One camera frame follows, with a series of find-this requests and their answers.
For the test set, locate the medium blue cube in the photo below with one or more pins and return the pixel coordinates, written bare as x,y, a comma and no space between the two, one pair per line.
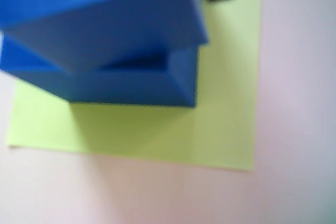
92,11

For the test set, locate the large blue cube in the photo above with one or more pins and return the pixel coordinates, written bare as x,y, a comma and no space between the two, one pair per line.
126,87

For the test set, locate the green paper square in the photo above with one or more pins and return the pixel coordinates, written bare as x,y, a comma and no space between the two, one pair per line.
170,134

